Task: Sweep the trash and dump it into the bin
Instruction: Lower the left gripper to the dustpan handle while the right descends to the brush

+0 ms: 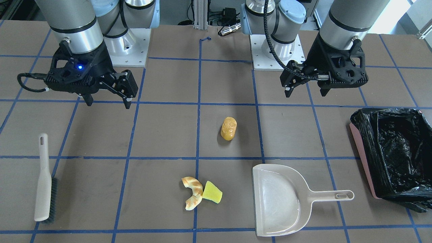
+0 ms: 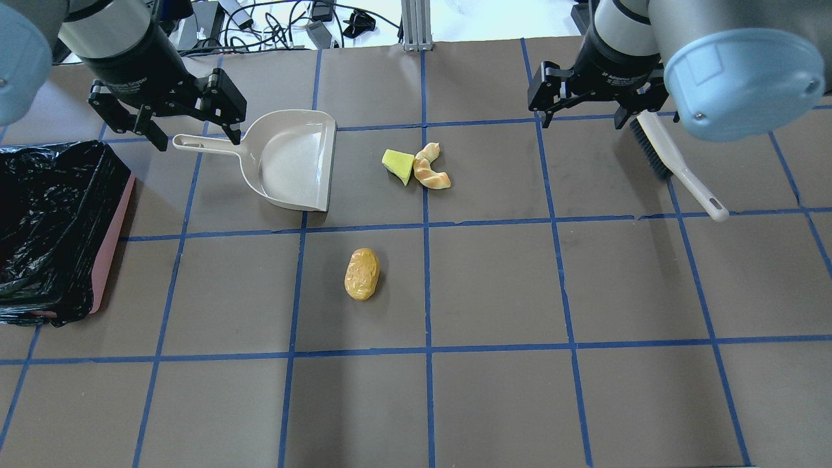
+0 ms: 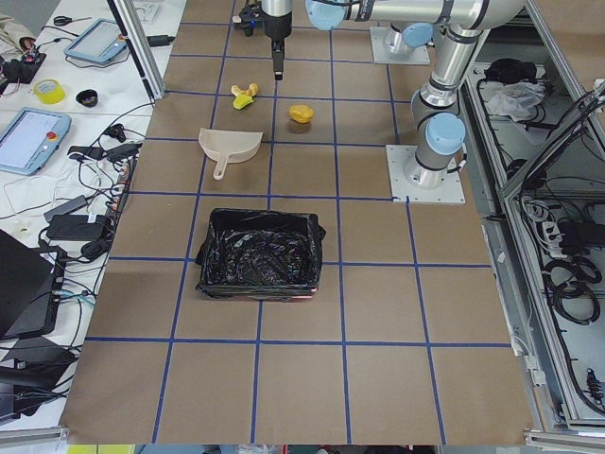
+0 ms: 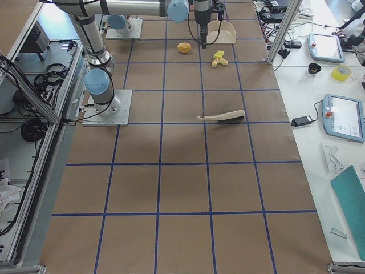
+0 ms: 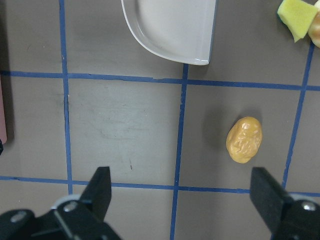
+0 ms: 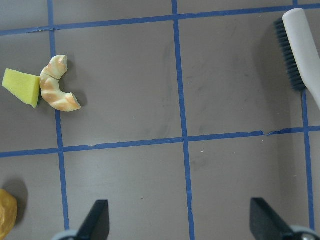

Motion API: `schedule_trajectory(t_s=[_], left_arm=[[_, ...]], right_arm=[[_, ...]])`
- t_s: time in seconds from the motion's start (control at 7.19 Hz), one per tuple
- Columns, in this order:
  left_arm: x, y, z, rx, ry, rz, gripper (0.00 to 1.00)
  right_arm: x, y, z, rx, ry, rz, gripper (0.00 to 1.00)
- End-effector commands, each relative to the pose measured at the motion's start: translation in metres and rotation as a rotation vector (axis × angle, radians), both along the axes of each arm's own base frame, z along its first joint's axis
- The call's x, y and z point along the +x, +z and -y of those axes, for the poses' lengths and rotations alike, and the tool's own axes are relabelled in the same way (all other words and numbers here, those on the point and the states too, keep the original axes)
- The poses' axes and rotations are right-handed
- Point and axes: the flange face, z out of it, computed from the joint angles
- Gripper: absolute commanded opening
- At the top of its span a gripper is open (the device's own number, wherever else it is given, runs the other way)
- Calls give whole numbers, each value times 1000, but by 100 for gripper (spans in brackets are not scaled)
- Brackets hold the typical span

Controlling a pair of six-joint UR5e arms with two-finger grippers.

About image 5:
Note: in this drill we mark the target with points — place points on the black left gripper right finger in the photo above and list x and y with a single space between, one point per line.
288 216

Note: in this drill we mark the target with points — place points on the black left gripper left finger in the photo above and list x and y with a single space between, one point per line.
83 218

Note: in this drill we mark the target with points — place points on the yellow toy potato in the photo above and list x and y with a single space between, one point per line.
244 139

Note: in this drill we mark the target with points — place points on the toy croissant bread piece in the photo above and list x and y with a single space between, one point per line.
314 30

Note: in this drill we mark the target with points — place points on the yellow sponge wedge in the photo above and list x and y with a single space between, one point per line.
298 16

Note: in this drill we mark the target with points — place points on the pink bin with black liner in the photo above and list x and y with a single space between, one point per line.
3 128

